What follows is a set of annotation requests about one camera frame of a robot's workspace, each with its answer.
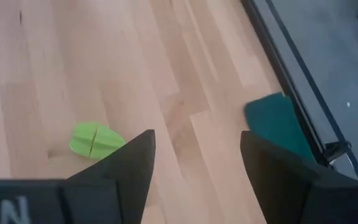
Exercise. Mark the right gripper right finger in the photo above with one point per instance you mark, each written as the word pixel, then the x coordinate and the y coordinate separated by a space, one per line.
pixel 278 180

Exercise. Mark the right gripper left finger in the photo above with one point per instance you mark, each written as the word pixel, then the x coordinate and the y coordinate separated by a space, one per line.
pixel 120 180

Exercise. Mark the green toy starfruit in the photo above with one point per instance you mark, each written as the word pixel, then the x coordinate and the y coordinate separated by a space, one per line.
pixel 89 140

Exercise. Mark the dark green cloth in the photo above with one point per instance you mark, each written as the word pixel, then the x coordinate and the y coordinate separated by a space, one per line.
pixel 272 121

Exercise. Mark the small white floor scrap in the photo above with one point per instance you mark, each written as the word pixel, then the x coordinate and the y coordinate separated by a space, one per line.
pixel 348 104

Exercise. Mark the black frame clamp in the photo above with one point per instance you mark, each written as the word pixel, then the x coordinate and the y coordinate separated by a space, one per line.
pixel 337 149

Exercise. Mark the black aluminium table frame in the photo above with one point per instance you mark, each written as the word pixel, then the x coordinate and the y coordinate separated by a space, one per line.
pixel 269 46

